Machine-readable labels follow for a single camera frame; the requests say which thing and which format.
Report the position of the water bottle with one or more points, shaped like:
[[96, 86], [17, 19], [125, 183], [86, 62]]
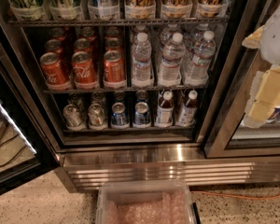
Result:
[[141, 54], [172, 56], [203, 53]]

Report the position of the left blue can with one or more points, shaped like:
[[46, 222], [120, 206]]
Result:
[[119, 114]]

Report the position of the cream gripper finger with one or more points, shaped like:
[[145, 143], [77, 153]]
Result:
[[253, 40], [264, 97]]

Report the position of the front left cola can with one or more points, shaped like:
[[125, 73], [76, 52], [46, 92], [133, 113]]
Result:
[[54, 69]]

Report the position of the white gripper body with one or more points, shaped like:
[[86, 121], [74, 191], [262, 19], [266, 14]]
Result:
[[276, 37]]

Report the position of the brown drink bottle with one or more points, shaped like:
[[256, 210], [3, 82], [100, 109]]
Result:
[[187, 110], [165, 110]]

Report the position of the left brown drink bottle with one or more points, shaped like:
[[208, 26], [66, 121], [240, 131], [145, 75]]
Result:
[[165, 110]]

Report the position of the closed right glass door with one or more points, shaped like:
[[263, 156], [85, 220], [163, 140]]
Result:
[[227, 136]]

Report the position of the wire shelf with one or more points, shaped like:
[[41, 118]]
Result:
[[122, 22], [149, 88]]

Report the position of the open black fridge door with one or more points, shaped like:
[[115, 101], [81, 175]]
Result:
[[24, 151]]

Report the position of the left silver can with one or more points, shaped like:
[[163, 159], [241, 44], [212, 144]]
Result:
[[72, 116]]

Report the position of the clear plastic storage bin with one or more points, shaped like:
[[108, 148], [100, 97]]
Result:
[[145, 202]]

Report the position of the cola can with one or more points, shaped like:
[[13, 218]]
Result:
[[113, 66], [83, 67], [54, 69]]

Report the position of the front right cola can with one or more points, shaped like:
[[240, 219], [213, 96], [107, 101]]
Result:
[[113, 66]]

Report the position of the upper wire shelf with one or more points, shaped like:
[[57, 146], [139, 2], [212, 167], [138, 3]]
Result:
[[122, 22]]

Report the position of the right brown drink bottle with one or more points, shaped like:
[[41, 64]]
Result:
[[187, 110]]

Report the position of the middle wire shelf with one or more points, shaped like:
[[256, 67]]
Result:
[[149, 88]]

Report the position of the front middle cola can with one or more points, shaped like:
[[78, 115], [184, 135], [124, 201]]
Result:
[[83, 67]]

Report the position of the stainless steel fridge cabinet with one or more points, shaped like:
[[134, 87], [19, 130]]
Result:
[[87, 159]]

